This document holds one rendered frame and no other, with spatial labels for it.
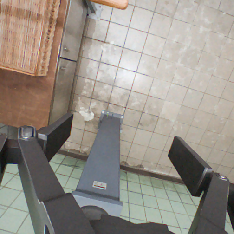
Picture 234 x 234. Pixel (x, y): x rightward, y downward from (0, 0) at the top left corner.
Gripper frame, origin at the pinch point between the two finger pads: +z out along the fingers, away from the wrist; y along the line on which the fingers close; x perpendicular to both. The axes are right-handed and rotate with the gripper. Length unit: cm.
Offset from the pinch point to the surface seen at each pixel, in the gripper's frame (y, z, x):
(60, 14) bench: -47, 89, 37
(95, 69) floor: -27, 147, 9
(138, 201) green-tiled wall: 43, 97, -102
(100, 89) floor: -18, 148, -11
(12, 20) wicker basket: -78, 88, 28
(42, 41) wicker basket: -50, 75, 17
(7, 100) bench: -80, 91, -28
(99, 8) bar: -35, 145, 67
